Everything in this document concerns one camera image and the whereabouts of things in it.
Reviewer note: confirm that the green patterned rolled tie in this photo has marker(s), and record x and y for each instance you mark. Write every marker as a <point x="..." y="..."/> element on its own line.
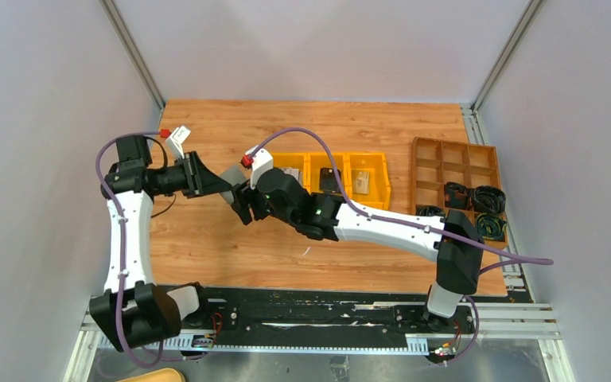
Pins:
<point x="490" y="227"/>

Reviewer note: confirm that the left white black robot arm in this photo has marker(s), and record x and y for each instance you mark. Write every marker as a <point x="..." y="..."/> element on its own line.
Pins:
<point x="133" y="310"/>

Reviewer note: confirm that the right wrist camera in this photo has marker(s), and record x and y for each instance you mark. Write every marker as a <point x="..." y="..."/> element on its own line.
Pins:
<point x="258" y="162"/>

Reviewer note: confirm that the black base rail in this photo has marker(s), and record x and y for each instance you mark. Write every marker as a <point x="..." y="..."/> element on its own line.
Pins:
<point x="316" y="319"/>

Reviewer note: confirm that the dark rolled tie front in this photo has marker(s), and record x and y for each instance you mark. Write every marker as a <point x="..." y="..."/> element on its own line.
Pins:
<point x="430" y="210"/>

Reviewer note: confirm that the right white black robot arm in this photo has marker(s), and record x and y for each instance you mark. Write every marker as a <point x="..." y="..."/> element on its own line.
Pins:
<point x="452" y="242"/>

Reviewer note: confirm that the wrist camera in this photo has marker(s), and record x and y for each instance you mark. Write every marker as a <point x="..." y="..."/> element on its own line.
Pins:
<point x="258" y="162"/>
<point x="176" y="140"/>

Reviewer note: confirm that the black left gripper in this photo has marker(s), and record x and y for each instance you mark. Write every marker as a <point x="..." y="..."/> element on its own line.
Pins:
<point x="199" y="180"/>

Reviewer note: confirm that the cards in yellow bin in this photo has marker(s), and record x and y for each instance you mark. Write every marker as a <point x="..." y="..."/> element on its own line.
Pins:
<point x="293" y="172"/>

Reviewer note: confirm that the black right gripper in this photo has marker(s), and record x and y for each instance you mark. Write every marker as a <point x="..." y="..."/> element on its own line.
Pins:
<point x="243" y="196"/>

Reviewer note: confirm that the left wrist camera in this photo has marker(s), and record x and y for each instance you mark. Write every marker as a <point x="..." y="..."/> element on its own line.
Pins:
<point x="176" y="140"/>

